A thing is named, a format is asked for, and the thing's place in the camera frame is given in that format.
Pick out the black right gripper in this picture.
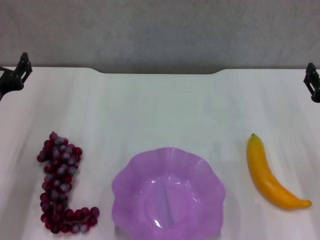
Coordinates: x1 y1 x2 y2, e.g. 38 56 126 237
303 62 320 104

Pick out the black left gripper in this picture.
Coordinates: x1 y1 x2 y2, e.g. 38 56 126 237
0 52 34 101

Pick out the yellow banana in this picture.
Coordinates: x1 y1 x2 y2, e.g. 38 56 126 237
246 133 313 210

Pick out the red grape bunch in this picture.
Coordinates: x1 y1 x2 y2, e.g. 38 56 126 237
36 131 101 235

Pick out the purple wavy plastic plate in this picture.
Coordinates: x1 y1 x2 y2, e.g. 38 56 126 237
111 146 227 240

